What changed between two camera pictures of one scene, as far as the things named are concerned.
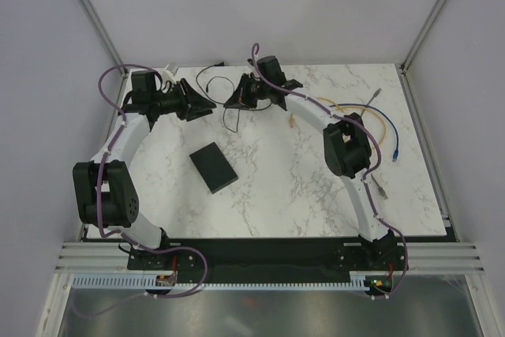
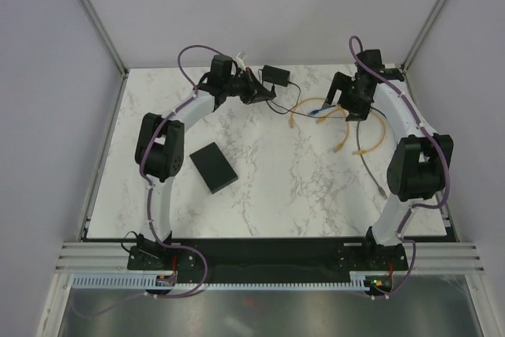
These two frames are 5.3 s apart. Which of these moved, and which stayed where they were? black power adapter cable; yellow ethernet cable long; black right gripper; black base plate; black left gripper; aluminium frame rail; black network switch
Moved: black left gripper; black right gripper; black power adapter cable
Stayed: black base plate; yellow ethernet cable long; aluminium frame rail; black network switch
